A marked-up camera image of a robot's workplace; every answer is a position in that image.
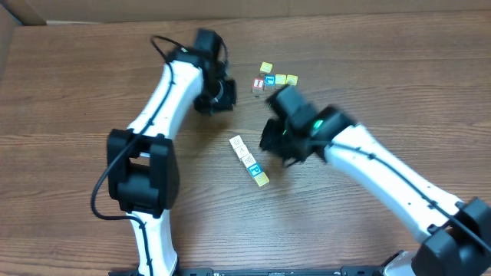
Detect white block green side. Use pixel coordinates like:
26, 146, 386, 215
229, 135, 244, 150

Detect blue letter P block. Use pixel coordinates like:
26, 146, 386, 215
248, 163, 263, 178

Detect white letter W block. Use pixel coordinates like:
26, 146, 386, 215
241, 153, 256, 169

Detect white block red side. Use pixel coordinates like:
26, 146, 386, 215
234, 144, 249, 159

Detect lone yellow block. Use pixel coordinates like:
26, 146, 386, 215
254, 172, 270, 188

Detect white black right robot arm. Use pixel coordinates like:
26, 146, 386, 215
259, 85, 490, 276

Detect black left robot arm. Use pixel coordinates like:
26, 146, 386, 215
100, 29, 237, 275

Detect red letter I block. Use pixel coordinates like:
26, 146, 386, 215
252, 78, 265, 94

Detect yellow block row end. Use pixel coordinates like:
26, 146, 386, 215
286, 74, 298, 86

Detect yellow block far top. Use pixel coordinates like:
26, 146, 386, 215
259, 61, 273, 77

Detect yellow block middle row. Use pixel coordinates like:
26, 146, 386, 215
275, 74, 287, 89

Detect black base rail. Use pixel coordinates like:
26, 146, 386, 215
108, 264, 452, 276

